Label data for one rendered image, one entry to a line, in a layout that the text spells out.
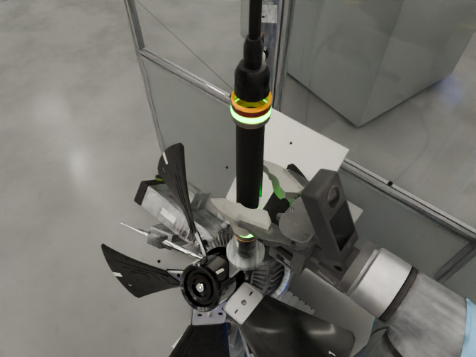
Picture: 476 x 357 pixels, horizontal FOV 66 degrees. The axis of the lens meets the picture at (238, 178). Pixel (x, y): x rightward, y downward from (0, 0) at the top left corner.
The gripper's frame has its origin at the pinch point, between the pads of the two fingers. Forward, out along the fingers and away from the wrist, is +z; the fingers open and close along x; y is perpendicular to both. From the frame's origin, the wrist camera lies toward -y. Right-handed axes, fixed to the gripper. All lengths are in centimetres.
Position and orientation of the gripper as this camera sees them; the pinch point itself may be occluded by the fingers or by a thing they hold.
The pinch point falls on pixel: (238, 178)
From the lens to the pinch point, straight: 51.4
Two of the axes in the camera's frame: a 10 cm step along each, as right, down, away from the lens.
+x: 6.4, -6.1, 4.7
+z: -7.7, -5.0, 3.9
